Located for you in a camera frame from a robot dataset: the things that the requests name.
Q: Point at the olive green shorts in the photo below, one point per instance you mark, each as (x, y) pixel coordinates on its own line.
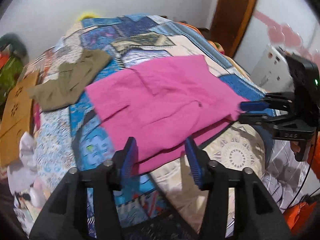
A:
(72, 79)

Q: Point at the wooden lap desk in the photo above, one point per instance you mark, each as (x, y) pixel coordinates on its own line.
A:
(16, 118)

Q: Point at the wooden wardrobe with white door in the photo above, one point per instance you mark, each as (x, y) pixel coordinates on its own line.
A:
(245, 28)

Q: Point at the yellow headboard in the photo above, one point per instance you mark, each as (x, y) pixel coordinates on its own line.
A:
(87, 15)

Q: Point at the pink pants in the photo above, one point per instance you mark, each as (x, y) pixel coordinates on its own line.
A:
(160, 103)

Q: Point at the blue patchwork bedspread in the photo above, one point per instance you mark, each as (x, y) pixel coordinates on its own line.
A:
(163, 203)

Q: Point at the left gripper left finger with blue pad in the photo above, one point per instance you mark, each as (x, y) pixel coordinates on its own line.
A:
(64, 215)

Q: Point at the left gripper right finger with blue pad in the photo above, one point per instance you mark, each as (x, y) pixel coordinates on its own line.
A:
(257, 215)

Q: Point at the striped orange blanket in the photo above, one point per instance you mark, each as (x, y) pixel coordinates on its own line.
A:
(42, 64)

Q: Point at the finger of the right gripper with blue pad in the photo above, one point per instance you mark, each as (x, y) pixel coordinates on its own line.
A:
(283, 127)
(278, 101)

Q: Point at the grey neck pillow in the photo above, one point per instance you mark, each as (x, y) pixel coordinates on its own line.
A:
(13, 42)

